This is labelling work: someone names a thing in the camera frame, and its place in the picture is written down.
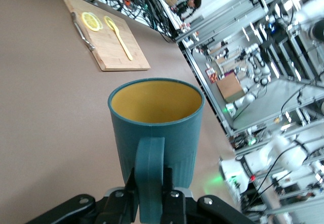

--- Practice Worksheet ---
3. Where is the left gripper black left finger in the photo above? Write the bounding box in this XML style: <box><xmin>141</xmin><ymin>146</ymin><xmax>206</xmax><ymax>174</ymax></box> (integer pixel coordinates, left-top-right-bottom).
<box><xmin>25</xmin><ymin>168</ymin><xmax>139</xmax><ymax>224</ymax></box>

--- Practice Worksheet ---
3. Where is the black cable tangle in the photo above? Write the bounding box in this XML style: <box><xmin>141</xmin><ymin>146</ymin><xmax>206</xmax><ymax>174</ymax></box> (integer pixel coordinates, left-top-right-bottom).
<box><xmin>98</xmin><ymin>0</ymin><xmax>179</xmax><ymax>41</ymax></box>

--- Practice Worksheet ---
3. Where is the brown cardboard box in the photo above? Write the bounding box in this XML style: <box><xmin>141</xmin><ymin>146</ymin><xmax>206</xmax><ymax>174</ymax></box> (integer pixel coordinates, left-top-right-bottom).
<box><xmin>216</xmin><ymin>73</ymin><xmax>246</xmax><ymax>104</ymax></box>

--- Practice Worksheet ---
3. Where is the teal cup yellow inside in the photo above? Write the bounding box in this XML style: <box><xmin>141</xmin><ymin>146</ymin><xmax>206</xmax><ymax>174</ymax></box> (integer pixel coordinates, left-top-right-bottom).
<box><xmin>107</xmin><ymin>77</ymin><xmax>205</xmax><ymax>224</ymax></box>

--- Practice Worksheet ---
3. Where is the person with black hair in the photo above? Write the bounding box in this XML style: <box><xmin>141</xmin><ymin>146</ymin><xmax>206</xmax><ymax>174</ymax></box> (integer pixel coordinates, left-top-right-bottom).
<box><xmin>176</xmin><ymin>0</ymin><xmax>203</xmax><ymax>20</ymax></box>

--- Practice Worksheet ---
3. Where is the bamboo cutting board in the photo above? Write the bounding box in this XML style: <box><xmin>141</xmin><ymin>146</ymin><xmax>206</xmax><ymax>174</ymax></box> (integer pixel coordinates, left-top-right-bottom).
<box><xmin>61</xmin><ymin>0</ymin><xmax>152</xmax><ymax>72</ymax></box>

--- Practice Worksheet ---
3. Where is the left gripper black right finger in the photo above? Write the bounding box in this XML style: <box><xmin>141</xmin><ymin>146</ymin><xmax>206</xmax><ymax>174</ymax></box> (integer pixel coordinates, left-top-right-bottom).
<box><xmin>160</xmin><ymin>167</ymin><xmax>254</xmax><ymax>224</ymax></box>

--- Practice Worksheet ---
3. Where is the aluminium table frame rail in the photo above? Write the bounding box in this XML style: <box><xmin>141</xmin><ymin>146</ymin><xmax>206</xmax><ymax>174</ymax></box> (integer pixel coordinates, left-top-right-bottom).
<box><xmin>176</xmin><ymin>38</ymin><xmax>244</xmax><ymax>156</ymax></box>

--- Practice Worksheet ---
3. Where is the pale yellow plastic fork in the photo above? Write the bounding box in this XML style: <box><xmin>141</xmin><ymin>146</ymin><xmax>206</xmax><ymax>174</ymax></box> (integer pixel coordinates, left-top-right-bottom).
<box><xmin>104</xmin><ymin>18</ymin><xmax>134</xmax><ymax>61</ymax></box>

